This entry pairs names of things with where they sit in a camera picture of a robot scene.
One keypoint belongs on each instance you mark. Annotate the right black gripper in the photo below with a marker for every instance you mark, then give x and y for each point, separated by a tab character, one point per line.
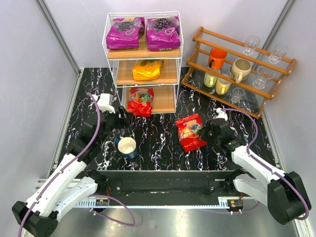
211	131

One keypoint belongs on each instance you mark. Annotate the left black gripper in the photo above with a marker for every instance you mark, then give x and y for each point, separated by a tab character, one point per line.
118	115

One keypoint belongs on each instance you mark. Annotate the red candy bag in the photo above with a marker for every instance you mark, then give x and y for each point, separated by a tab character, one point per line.
188	128
140	101

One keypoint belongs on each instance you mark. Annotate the yellow orange candy bag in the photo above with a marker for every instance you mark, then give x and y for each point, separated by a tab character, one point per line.
148	69

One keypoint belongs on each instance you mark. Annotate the purple grape candy bag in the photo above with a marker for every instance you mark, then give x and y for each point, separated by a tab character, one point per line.
125	33

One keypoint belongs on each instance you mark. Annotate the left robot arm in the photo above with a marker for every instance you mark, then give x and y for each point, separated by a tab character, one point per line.
40	214

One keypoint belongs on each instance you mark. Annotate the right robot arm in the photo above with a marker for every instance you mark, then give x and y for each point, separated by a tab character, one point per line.
282	193

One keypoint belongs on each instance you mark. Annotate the blue paper cup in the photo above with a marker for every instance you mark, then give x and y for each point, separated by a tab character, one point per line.
127	147

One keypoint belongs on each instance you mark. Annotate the pale yellow mug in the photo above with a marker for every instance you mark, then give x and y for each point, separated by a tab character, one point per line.
222	86

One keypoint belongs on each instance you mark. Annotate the clear glass bottom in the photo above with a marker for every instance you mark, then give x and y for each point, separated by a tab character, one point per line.
237	95

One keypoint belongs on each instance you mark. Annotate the clear glass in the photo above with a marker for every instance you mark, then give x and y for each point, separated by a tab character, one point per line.
237	95
263	77
251	45
278	52

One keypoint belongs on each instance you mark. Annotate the light green mug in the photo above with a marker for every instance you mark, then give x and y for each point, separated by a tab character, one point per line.
209	80

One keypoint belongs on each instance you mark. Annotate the wooden cup rack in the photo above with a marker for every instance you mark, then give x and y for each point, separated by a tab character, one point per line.
220	70

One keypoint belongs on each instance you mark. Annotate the beige large mug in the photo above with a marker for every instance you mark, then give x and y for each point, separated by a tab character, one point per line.
240	70

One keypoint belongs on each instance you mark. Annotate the orange mug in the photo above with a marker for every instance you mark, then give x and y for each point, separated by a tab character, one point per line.
216	58

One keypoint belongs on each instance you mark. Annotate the clear glass middle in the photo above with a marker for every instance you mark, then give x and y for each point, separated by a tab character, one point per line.
263	77

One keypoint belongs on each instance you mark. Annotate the clear glass top left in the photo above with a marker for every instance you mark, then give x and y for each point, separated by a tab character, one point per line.
251	45

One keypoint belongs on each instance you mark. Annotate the clear glass top right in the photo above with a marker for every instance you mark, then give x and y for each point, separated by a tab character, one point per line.
278	52

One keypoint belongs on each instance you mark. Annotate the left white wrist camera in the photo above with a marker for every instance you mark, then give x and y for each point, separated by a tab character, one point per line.
104	102

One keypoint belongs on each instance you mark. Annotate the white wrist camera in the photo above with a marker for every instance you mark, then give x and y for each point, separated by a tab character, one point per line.
104	102
221	114

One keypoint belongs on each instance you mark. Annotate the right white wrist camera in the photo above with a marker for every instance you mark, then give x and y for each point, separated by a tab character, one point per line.
221	114

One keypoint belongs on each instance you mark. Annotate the white wire wooden shelf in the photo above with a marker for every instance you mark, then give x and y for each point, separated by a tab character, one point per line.
144	51

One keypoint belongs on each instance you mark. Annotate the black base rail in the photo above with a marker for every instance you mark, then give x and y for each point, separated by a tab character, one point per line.
169	189

